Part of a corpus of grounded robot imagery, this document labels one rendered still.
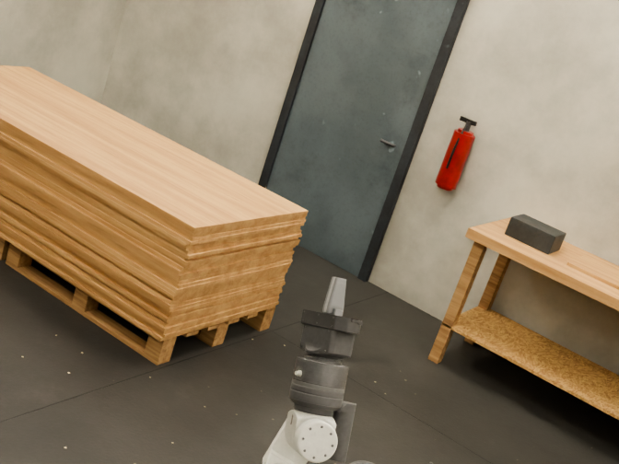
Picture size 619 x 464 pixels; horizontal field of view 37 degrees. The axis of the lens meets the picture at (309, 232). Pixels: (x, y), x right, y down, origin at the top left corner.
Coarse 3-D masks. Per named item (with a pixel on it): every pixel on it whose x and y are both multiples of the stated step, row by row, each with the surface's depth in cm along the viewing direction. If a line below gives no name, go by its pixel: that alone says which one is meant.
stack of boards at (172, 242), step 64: (0, 128) 515; (64, 128) 533; (128, 128) 576; (0, 192) 522; (64, 192) 494; (128, 192) 468; (192, 192) 496; (256, 192) 533; (0, 256) 529; (64, 256) 497; (128, 256) 474; (192, 256) 455; (256, 256) 510; (128, 320) 480; (192, 320) 482; (256, 320) 549
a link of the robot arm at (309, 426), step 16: (304, 400) 148; (320, 400) 148; (336, 400) 149; (288, 416) 153; (304, 416) 148; (320, 416) 149; (336, 416) 152; (352, 416) 152; (288, 432) 151; (304, 432) 145; (320, 432) 146; (336, 432) 151; (304, 448) 145; (320, 448) 145; (336, 448) 151
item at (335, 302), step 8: (336, 280) 152; (344, 280) 153; (336, 288) 152; (344, 288) 153; (336, 296) 152; (344, 296) 153; (328, 304) 152; (336, 304) 152; (344, 304) 154; (328, 312) 152; (336, 312) 152
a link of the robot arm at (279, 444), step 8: (280, 432) 154; (280, 440) 154; (272, 448) 153; (280, 448) 154; (288, 448) 154; (264, 456) 154; (272, 456) 153; (280, 456) 154; (288, 456) 154; (296, 456) 154
